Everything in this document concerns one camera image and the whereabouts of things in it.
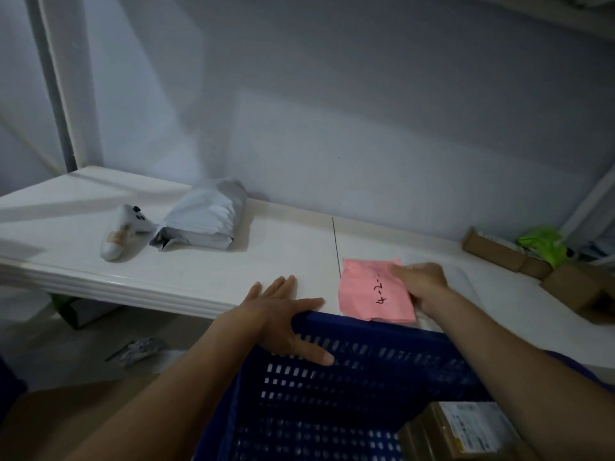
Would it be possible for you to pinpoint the person's right hand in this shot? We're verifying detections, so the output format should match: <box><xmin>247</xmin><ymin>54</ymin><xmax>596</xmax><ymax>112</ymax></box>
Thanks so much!
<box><xmin>389</xmin><ymin>262</ymin><xmax>450</xmax><ymax>316</ymax></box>

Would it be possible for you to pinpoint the person's dark blue clothing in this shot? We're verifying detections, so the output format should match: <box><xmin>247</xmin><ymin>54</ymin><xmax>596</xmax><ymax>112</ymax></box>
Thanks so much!
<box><xmin>0</xmin><ymin>354</ymin><xmax>29</xmax><ymax>428</ymax></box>

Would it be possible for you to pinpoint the blue plastic basket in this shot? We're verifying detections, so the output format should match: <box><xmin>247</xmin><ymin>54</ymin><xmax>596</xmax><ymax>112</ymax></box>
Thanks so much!
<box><xmin>192</xmin><ymin>310</ymin><xmax>496</xmax><ymax>461</ymax></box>

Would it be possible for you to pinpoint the green plastic bag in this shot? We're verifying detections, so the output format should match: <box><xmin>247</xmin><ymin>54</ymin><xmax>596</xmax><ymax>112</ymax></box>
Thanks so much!
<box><xmin>517</xmin><ymin>226</ymin><xmax>571</xmax><ymax>270</ymax></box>

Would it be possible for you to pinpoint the pink mailer packet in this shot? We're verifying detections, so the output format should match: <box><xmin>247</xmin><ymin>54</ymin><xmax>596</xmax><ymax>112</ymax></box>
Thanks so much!
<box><xmin>338</xmin><ymin>257</ymin><xmax>417</xmax><ymax>324</ymax></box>

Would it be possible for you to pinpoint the person's left forearm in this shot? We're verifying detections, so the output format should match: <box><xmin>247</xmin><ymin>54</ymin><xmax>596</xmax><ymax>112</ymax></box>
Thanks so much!
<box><xmin>62</xmin><ymin>312</ymin><xmax>270</xmax><ymax>461</ymax></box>

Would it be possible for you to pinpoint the person's left hand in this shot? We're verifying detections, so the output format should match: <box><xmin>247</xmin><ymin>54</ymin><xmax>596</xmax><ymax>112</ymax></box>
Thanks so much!
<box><xmin>225</xmin><ymin>275</ymin><xmax>335</xmax><ymax>368</ymax></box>

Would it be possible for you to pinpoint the white shelf post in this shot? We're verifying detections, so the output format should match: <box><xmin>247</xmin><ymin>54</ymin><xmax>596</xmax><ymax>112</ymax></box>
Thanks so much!
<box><xmin>559</xmin><ymin>167</ymin><xmax>615</xmax><ymax>241</ymax></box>
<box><xmin>24</xmin><ymin>0</ymin><xmax>105</xmax><ymax>174</ymax></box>

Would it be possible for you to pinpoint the large brown cardboard box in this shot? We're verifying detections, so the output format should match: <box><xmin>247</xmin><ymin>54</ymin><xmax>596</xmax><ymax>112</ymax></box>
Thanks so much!
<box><xmin>540</xmin><ymin>262</ymin><xmax>615</xmax><ymax>325</ymax></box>

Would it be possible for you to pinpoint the small white wrapped parcel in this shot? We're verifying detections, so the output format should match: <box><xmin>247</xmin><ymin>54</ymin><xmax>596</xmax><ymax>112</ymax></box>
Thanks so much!
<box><xmin>99</xmin><ymin>203</ymin><xmax>159</xmax><ymax>263</ymax></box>

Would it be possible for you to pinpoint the grey poly mailer parcel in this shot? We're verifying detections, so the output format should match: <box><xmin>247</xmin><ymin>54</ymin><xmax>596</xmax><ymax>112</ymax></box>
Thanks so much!
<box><xmin>149</xmin><ymin>177</ymin><xmax>249</xmax><ymax>252</ymax></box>

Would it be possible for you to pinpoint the crumpled grey wrapper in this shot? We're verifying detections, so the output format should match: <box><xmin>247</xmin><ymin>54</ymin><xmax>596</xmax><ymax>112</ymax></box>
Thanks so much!
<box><xmin>105</xmin><ymin>336</ymin><xmax>167</xmax><ymax>368</ymax></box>

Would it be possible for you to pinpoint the long brown cardboard box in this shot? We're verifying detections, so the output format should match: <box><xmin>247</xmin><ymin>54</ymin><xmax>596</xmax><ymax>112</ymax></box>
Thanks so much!
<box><xmin>462</xmin><ymin>227</ymin><xmax>528</xmax><ymax>273</ymax></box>

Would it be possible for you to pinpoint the green and white box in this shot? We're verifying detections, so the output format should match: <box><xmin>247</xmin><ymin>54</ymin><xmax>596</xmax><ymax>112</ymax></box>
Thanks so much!
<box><xmin>50</xmin><ymin>293</ymin><xmax>122</xmax><ymax>330</ymax></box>

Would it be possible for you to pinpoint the labelled brown cardboard box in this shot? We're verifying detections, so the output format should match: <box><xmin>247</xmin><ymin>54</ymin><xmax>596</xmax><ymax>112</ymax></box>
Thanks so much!
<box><xmin>398</xmin><ymin>401</ymin><xmax>540</xmax><ymax>461</ymax></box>

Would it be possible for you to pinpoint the small brown cardboard box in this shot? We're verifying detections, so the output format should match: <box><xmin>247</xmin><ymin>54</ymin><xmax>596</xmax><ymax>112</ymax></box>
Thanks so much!
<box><xmin>520</xmin><ymin>256</ymin><xmax>554</xmax><ymax>282</ymax></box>

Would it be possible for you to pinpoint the person's right forearm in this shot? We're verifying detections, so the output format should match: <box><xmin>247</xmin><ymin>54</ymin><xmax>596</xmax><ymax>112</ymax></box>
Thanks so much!
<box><xmin>423</xmin><ymin>285</ymin><xmax>615</xmax><ymax>461</ymax></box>

